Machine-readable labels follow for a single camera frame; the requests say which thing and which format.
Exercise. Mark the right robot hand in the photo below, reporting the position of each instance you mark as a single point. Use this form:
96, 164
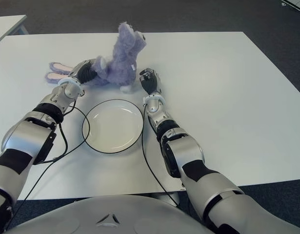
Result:
151, 83

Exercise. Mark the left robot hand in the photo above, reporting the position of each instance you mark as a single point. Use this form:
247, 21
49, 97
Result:
85, 72

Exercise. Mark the purple plush bunny doll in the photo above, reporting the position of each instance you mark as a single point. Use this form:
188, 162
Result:
120, 68

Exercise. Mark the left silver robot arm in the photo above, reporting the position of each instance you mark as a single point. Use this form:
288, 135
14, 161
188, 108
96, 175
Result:
25, 136

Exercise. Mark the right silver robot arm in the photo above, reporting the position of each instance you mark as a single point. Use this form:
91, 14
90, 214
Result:
186, 153

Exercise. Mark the white plate black rim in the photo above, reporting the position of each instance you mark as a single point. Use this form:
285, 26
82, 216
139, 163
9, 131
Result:
113, 126

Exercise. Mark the white neighbouring table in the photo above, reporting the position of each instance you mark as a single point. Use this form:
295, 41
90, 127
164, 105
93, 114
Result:
8, 24

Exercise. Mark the grey table leg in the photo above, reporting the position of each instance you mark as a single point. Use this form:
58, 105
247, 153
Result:
170, 196

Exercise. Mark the grey robot torso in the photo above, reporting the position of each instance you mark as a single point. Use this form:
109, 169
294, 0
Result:
110, 214

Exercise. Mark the white floor fixture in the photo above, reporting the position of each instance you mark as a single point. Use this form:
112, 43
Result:
293, 3

